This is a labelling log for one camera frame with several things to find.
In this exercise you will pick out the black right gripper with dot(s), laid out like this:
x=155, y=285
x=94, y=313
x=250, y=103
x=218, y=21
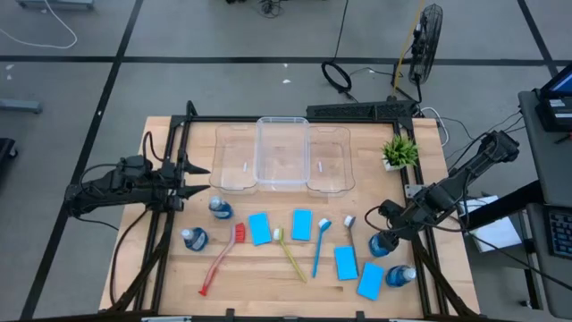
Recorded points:
x=402, y=219

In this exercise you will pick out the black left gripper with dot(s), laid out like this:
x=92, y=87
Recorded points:
x=170, y=185

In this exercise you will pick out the blue dish soap bottle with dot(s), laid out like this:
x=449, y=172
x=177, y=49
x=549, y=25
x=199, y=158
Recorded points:
x=398, y=276
x=195, y=239
x=221, y=209
x=376, y=248

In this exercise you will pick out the blue sponge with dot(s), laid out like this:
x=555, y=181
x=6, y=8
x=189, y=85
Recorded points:
x=345, y=264
x=370, y=281
x=260, y=229
x=302, y=225

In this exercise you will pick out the grey dish brush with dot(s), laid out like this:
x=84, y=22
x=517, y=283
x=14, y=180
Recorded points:
x=349, y=221

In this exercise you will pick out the blue dish brush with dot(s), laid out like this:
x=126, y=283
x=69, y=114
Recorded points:
x=325, y=226

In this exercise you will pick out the red dish brush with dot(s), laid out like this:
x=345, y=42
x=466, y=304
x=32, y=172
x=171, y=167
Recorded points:
x=240, y=232

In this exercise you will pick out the green dish brush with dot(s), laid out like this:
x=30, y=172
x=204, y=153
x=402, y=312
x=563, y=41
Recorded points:
x=280, y=237

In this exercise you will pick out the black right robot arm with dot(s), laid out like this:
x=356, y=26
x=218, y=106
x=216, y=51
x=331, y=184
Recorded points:
x=465, y=172

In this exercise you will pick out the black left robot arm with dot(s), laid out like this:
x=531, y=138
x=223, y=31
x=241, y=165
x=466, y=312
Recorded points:
x=103, y=192

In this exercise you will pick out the shallow clear plastic bin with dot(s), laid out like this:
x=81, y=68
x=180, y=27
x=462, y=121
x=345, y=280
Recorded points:
x=333, y=152
x=232, y=152

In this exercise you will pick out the green plant in white pot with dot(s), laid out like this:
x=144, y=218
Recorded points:
x=400, y=152

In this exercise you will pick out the tall clear plastic bin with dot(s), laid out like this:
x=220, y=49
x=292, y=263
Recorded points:
x=281, y=152

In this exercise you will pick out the white paper sheet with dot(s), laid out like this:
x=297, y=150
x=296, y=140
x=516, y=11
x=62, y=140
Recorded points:
x=496, y=234

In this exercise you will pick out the black desk bar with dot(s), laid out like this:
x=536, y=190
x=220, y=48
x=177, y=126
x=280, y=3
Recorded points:
x=500, y=205

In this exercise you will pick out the black perforated box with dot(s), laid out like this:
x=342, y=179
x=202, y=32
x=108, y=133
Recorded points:
x=357, y=110

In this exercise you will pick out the black keyboard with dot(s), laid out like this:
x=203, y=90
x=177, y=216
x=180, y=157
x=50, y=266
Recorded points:
x=561, y=232

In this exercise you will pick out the grey desk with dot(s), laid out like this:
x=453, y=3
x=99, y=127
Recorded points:
x=549, y=156

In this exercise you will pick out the grey metal bar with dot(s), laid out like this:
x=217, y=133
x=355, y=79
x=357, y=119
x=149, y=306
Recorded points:
x=20, y=106

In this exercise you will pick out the black caster object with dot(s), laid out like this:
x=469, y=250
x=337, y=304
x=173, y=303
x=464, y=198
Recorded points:
x=5, y=154

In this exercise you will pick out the black floor fan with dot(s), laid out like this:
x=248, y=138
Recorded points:
x=426, y=44

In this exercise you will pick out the laptop with blue screen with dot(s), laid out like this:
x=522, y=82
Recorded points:
x=558, y=107

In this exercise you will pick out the grey cart base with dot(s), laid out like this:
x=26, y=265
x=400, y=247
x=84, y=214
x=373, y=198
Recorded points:
x=53, y=3

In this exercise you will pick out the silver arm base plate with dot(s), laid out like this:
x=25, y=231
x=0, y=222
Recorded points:
x=411, y=191

